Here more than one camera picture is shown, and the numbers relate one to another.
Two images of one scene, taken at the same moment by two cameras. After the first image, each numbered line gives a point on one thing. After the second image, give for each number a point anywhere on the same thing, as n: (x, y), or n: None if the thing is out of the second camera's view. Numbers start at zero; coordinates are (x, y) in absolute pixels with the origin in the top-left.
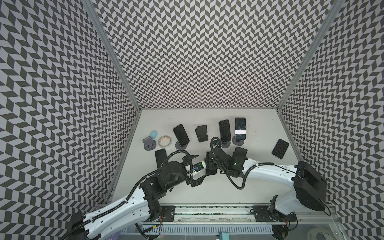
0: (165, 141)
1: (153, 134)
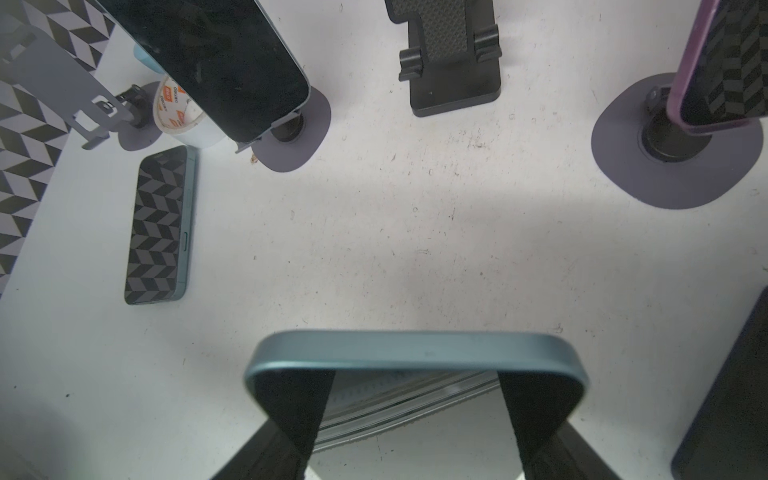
0: (178, 115)
1: (146, 60)
